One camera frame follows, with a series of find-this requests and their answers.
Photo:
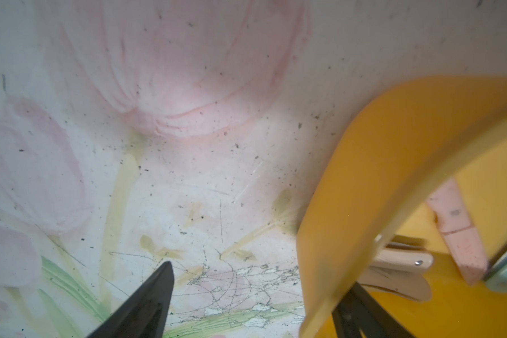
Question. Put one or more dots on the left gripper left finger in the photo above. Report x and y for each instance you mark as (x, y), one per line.
(143, 314)

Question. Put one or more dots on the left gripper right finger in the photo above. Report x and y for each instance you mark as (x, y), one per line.
(359, 315)

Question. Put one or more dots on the yellow plastic storage box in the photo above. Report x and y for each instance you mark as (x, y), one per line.
(372, 196)

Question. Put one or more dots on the pale pink folding knife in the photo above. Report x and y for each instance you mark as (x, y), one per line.
(408, 285)
(413, 261)

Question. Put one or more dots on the floral pink table mat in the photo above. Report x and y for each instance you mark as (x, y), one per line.
(138, 132)

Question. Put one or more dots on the salmon pink knife handle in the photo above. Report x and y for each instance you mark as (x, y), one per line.
(461, 237)

